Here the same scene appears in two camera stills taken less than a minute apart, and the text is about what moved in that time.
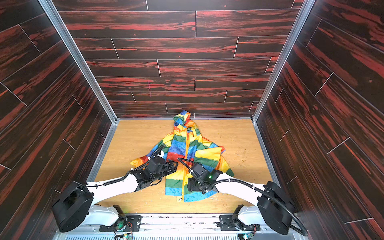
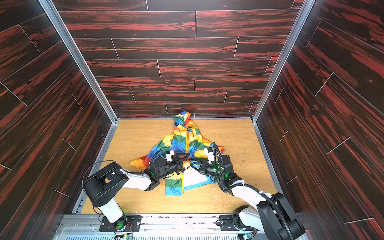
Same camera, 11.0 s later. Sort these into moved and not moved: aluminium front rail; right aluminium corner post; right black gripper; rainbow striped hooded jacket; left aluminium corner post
Moved: right black gripper; rainbow striped hooded jacket
Not moved: aluminium front rail; left aluminium corner post; right aluminium corner post
